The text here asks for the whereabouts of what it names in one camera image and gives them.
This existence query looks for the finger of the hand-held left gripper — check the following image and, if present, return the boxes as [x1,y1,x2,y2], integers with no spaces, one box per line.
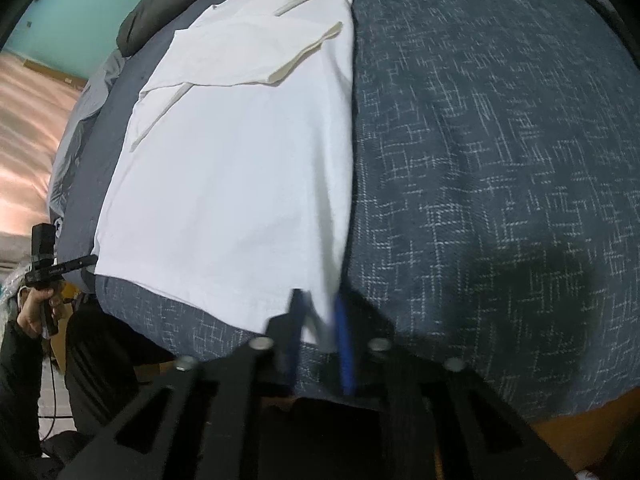
[56,255,99,277]

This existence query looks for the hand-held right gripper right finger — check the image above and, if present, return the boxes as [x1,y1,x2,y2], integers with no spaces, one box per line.
[334,290,576,480]

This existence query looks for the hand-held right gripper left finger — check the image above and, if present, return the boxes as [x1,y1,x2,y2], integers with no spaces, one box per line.
[60,289,312,480]

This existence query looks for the white long-sleeve shirt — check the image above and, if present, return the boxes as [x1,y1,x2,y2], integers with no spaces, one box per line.
[92,0,356,353]

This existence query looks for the person's left forearm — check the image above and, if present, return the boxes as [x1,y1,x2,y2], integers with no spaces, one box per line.
[0,317,46,458]

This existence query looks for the person's left hand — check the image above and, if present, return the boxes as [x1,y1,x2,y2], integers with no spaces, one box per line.
[19,289,65,339]

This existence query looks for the clear plastic bag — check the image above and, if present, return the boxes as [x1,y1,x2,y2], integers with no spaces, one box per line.
[0,265,28,311]

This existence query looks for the person's dark trousers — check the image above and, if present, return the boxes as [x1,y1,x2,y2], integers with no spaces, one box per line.
[65,302,176,431]

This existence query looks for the pink curtain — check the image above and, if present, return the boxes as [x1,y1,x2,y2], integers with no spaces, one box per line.
[0,50,86,241]

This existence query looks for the light grey blanket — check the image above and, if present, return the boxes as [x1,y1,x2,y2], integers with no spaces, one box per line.
[47,50,126,226]

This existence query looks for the dark grey rolled duvet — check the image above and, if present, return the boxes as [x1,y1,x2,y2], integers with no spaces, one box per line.
[116,0,201,56]

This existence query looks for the black cable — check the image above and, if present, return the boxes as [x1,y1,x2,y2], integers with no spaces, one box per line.
[37,360,68,421]

